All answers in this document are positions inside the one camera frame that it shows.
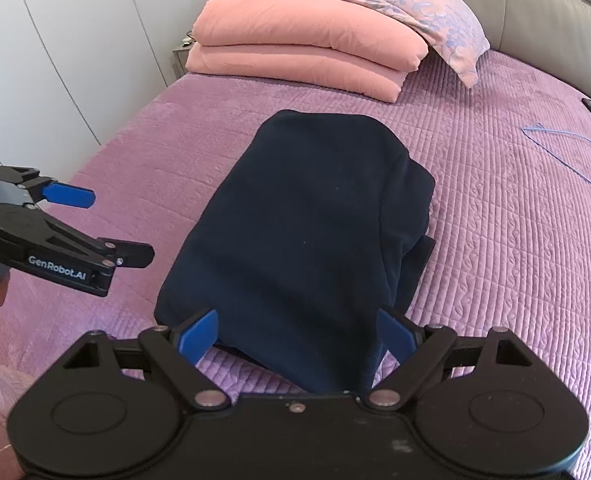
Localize pink folded duvet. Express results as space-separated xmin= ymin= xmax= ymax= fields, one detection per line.
xmin=186 ymin=0 xmax=428 ymax=103

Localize blue thread on bedspread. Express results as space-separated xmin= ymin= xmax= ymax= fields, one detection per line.
xmin=520 ymin=124 xmax=591 ymax=200

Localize grey bedside table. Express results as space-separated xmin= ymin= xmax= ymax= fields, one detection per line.
xmin=172 ymin=41 xmax=194 ymax=79

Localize white wardrobe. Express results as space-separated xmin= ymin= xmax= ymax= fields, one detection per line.
xmin=0 ymin=0 xmax=207 ymax=179

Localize navy hoodie white stripes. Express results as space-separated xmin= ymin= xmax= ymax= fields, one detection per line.
xmin=154 ymin=110 xmax=435 ymax=393

